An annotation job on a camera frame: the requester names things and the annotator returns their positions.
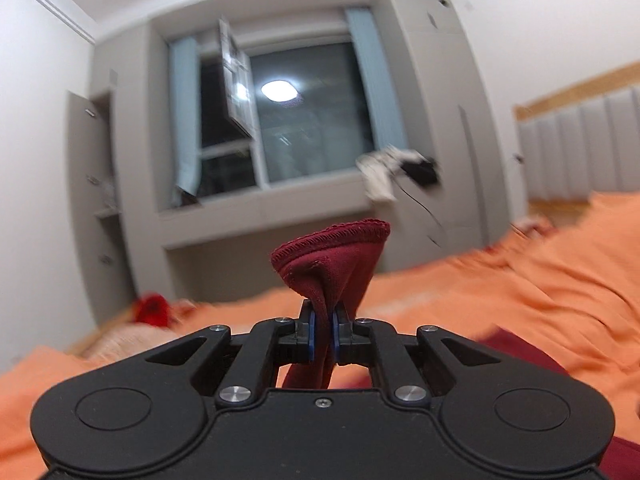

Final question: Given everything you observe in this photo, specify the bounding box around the grey built-in window desk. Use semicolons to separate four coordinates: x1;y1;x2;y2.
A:
155;170;488;307

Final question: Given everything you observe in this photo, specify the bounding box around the tall grey wardrobe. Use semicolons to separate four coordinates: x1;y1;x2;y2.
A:
384;0;532;263

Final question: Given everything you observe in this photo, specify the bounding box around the pale blue curtain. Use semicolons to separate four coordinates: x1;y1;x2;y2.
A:
345;6;409;152
169;37;202;197

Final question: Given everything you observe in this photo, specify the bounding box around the grey padded headboard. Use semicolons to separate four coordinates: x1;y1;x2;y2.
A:
514;61;640;211

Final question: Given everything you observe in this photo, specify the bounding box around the open white window sash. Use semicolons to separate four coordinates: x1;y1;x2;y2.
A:
217;17;259;139

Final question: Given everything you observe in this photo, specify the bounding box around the thin black cable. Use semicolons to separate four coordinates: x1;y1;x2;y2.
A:
395;175;444;249

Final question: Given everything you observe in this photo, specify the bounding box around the orange blanket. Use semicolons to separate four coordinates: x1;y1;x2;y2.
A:
0;192;640;480

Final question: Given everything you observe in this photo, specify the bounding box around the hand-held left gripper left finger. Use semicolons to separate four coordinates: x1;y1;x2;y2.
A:
144;299;318;408

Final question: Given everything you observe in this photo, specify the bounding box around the dark red garment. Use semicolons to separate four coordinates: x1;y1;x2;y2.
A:
270;219;640;480

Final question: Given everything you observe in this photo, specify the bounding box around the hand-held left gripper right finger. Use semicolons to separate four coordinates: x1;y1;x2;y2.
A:
330;305;502;405

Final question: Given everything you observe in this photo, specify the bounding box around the white cloth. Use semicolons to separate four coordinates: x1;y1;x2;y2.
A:
356;145;422;205

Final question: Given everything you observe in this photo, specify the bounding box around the bright red cloth item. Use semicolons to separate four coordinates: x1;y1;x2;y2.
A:
134;294;172;327

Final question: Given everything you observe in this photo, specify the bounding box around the large glass window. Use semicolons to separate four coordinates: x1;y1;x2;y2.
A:
197;40;377;197

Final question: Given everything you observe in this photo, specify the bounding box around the open grey cabinet door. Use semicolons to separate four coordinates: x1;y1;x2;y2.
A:
67;91;137;327

